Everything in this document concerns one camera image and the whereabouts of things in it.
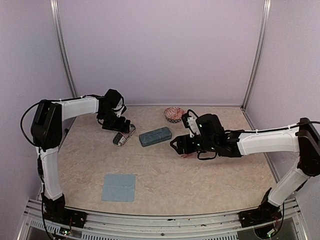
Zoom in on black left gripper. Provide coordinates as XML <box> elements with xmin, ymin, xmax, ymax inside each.
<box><xmin>99</xmin><ymin>108</ymin><xmax>131</xmax><ymax>133</ymax></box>

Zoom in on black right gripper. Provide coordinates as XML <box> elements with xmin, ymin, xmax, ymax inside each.
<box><xmin>170</xmin><ymin>133</ymin><xmax>217</xmax><ymax>155</ymax></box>

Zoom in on pink sunglasses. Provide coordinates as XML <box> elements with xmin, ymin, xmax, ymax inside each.
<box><xmin>181</xmin><ymin>153</ymin><xmax>196</xmax><ymax>159</ymax></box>

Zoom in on american flag glasses case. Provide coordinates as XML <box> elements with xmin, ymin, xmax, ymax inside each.
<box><xmin>112</xmin><ymin>124</ymin><xmax>136</xmax><ymax>147</ymax></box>

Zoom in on blue-green leather glasses case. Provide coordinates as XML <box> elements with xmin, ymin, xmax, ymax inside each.
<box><xmin>139</xmin><ymin>127</ymin><xmax>172</xmax><ymax>147</ymax></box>

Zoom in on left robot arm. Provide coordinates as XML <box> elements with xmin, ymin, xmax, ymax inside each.
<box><xmin>31</xmin><ymin>89</ymin><xmax>131</xmax><ymax>223</ymax></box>

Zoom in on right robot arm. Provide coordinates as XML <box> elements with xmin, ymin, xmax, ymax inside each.
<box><xmin>170</xmin><ymin>113</ymin><xmax>320</xmax><ymax>222</ymax></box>

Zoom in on red patterned ceramic bowl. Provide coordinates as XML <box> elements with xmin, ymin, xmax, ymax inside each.
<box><xmin>163</xmin><ymin>106</ymin><xmax>186</xmax><ymax>124</ymax></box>

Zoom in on left blue cleaning cloth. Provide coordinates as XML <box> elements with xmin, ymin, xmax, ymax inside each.
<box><xmin>101</xmin><ymin>174</ymin><xmax>136</xmax><ymax>203</ymax></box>

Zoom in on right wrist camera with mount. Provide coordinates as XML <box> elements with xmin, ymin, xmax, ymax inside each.
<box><xmin>181</xmin><ymin>109</ymin><xmax>200</xmax><ymax>138</ymax></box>

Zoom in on black cable on left wrist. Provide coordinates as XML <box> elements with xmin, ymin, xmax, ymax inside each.
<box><xmin>20</xmin><ymin>102</ymin><xmax>42</xmax><ymax>148</ymax></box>

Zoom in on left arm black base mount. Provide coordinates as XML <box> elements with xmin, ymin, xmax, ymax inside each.
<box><xmin>41</xmin><ymin>193</ymin><xmax>87</xmax><ymax>229</ymax></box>

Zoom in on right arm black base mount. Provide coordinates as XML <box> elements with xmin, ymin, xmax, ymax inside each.
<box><xmin>238</xmin><ymin>188</ymin><xmax>282</xmax><ymax>228</ymax></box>

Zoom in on left aluminium frame post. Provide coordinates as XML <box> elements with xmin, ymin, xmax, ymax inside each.
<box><xmin>50</xmin><ymin>0</ymin><xmax>79</xmax><ymax>98</ymax></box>

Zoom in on aluminium frame post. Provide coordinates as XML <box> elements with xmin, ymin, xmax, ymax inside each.
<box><xmin>241</xmin><ymin>0</ymin><xmax>272</xmax><ymax>112</ymax></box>
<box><xmin>50</xmin><ymin>0</ymin><xmax>79</xmax><ymax>98</ymax></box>

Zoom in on front aluminium rail base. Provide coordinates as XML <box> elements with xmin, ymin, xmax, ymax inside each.
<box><xmin>17</xmin><ymin>197</ymin><xmax>308</xmax><ymax>240</ymax></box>

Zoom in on right aluminium frame post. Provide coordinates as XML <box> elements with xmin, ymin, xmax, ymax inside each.
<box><xmin>241</xmin><ymin>0</ymin><xmax>272</xmax><ymax>112</ymax></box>

